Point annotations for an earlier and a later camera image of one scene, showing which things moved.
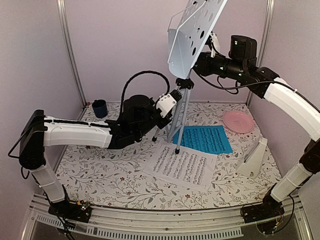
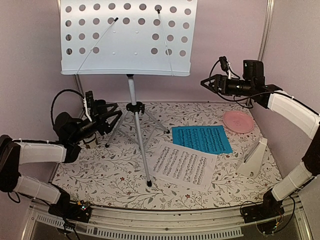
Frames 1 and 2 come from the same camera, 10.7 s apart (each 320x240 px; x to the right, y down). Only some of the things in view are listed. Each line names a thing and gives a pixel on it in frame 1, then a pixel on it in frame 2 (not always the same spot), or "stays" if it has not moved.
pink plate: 239,121 stays
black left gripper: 165,122 → 99,116
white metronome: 250,163 stays
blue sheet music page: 212,139 stays
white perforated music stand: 188,31 → 128,38
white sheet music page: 188,167 stays
